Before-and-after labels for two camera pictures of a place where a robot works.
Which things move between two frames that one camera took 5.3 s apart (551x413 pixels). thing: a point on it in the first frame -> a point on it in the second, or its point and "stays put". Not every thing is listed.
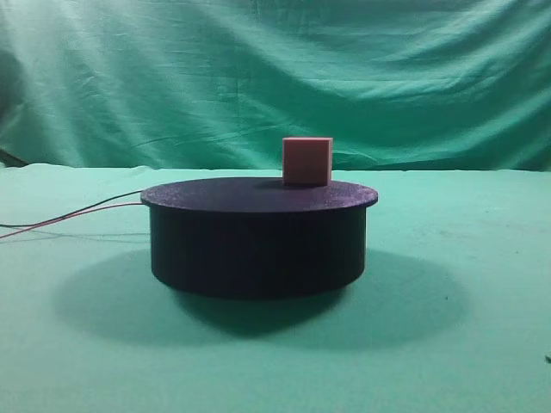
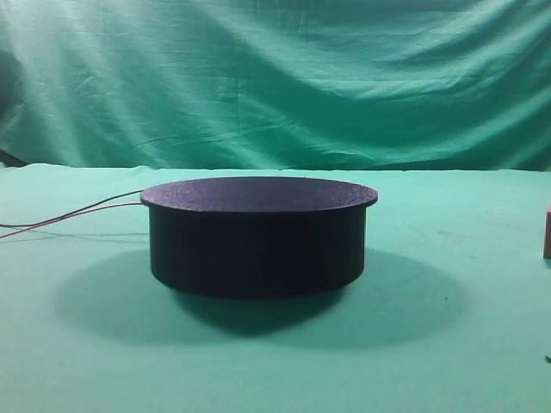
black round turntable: [256, 237] stays put
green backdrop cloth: [438, 85] stays put
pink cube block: [306, 161] -> [547, 240]
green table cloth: [451, 312] stays put
